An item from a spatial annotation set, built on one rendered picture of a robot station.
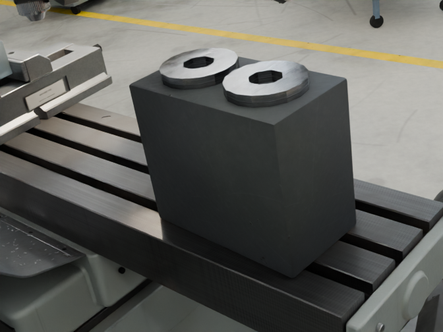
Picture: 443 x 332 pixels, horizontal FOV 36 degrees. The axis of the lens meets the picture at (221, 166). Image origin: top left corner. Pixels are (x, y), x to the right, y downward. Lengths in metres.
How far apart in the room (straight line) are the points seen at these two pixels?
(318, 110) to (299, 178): 0.07
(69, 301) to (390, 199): 0.47
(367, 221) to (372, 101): 2.59
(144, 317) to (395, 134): 2.11
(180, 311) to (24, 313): 0.31
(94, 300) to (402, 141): 2.15
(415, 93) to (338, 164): 2.72
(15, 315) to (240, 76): 0.47
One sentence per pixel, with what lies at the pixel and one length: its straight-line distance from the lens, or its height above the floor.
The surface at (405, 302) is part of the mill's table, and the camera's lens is 0.78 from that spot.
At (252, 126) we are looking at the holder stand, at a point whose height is 1.16.
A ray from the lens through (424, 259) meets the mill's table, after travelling 0.79.
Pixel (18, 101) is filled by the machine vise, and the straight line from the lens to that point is 1.22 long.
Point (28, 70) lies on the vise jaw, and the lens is 1.22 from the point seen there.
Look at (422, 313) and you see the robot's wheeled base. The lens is 1.29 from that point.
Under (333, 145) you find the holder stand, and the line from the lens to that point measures 0.73.
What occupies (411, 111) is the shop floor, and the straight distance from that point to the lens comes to 3.28.
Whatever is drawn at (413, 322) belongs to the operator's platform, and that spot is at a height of 0.40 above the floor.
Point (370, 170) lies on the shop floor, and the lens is 2.82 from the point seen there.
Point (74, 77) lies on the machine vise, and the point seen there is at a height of 1.02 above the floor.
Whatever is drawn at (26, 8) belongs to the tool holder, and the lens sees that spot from 1.03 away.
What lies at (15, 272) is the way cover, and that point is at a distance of 0.95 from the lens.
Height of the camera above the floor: 1.45
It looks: 29 degrees down
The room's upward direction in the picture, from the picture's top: 10 degrees counter-clockwise
